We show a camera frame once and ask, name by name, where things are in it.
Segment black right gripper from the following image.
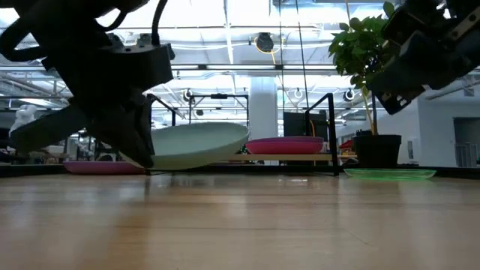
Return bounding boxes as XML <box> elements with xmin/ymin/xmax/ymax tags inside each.
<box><xmin>369</xmin><ymin>35</ymin><xmax>480</xmax><ymax>116</ymax></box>

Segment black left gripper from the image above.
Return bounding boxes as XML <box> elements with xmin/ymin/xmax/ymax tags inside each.
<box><xmin>9</xmin><ymin>43</ymin><xmax>176</xmax><ymax>169</ymax></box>

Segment pale teal plate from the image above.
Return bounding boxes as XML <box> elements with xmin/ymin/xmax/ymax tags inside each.
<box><xmin>149</xmin><ymin>121</ymin><xmax>251</xmax><ymax>171</ymax></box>

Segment green transparent plate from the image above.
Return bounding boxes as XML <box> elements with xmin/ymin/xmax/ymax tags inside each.
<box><xmin>343</xmin><ymin>168</ymin><xmax>437</xmax><ymax>181</ymax></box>

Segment magenta plate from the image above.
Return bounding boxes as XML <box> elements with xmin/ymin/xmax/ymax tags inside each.
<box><xmin>245</xmin><ymin>140</ymin><xmax>326</xmax><ymax>155</ymax></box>

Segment black-framed wooden shelf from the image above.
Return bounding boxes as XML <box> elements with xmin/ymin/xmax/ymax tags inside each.
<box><xmin>145</xmin><ymin>92</ymin><xmax>341</xmax><ymax>176</ymax></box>

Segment green plant in black pot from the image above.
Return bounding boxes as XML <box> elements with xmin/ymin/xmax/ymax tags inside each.
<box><xmin>328</xmin><ymin>1</ymin><xmax>404</xmax><ymax>169</ymax></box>

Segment white humanoid robot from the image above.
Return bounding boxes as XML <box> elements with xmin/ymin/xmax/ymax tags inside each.
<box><xmin>9</xmin><ymin>103</ymin><xmax>38</xmax><ymax>133</ymax></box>

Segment white column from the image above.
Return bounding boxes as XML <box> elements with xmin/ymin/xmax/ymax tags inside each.
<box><xmin>249</xmin><ymin>76</ymin><xmax>279</xmax><ymax>166</ymax></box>

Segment black monitor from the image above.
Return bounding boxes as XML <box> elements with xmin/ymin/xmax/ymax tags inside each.
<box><xmin>283</xmin><ymin>111</ymin><xmax>329</xmax><ymax>138</ymax></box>

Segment black background station frame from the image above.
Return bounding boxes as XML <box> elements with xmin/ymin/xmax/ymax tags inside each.
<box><xmin>188</xmin><ymin>93</ymin><xmax>250</xmax><ymax>127</ymax></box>

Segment black metal table frame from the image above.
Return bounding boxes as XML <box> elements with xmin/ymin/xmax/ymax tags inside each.
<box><xmin>0</xmin><ymin>163</ymin><xmax>480</xmax><ymax>179</ymax></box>

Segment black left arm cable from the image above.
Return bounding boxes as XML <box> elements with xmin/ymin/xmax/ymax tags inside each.
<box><xmin>148</xmin><ymin>0</ymin><xmax>170</xmax><ymax>47</ymax></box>

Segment black ceiling cable reel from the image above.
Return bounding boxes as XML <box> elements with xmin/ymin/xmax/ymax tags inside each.
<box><xmin>256</xmin><ymin>32</ymin><xmax>275</xmax><ymax>53</ymax></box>

